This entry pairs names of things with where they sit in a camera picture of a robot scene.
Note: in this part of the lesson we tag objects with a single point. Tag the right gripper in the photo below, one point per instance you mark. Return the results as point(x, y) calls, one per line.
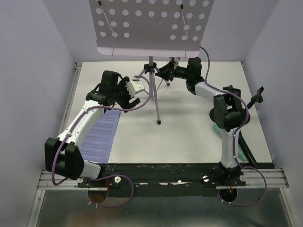
point(167, 72)

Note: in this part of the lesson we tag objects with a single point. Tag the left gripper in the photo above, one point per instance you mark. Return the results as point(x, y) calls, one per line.
point(122, 85)

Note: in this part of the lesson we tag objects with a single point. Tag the white music stand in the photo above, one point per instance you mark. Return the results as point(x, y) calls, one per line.
point(158, 29)

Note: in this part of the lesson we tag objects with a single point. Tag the sheet music page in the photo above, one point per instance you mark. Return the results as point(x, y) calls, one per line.
point(97, 145)

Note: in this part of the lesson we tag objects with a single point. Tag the black microphone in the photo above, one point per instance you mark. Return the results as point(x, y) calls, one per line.
point(245, 153)

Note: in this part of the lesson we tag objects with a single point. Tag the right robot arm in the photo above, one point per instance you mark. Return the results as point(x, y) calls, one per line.
point(228, 113)

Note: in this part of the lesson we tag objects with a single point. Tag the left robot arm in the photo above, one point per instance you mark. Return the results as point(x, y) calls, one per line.
point(62, 154)

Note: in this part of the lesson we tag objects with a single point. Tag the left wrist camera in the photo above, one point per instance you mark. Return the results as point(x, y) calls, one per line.
point(135, 86)

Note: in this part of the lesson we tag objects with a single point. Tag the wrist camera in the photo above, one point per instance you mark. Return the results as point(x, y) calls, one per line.
point(135, 86)
point(174, 62)

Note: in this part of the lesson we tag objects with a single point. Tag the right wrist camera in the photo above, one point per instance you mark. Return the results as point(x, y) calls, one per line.
point(174, 62)

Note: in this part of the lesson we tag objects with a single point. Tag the black mounting rail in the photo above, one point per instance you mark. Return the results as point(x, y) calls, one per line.
point(164, 180)

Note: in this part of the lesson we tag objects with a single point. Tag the aluminium frame rail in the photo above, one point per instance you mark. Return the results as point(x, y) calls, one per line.
point(194, 141)

